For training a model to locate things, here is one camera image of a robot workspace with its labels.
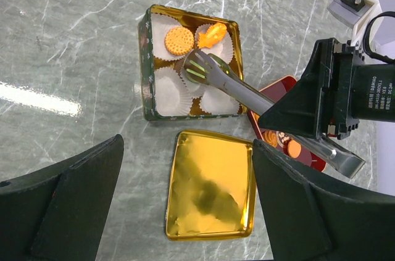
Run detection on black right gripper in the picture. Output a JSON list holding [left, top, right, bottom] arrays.
[[258, 38, 394, 139]]

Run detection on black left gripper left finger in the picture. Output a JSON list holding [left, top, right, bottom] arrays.
[[1, 135, 124, 260]]

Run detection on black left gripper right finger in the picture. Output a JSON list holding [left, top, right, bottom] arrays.
[[252, 140, 394, 260]]

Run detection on silver metal tongs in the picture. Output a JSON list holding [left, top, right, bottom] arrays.
[[184, 49, 365, 178]]

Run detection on orange fish shaped cookie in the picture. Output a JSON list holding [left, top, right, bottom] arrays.
[[197, 22, 227, 48]]

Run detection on orange round patterned cookie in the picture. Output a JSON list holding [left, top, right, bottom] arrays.
[[164, 27, 194, 56]]

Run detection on red serving tray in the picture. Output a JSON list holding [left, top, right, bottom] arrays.
[[246, 75, 327, 172]]

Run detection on plain orange round cookie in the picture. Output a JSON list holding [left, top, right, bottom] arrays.
[[287, 139, 302, 158]]

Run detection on orange swirl cookie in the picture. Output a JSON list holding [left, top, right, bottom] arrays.
[[262, 130, 278, 147]]

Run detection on white paper cup liner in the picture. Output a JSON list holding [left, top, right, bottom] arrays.
[[154, 67, 193, 117], [194, 23, 234, 64], [151, 14, 194, 61], [179, 58, 208, 99], [199, 86, 239, 115]]

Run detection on gold tin lid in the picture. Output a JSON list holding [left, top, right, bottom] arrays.
[[165, 130, 256, 241]]

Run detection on green cookie tin box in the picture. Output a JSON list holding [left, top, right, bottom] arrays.
[[138, 4, 247, 121]]

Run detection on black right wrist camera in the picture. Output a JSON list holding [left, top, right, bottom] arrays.
[[328, 0, 382, 48]]

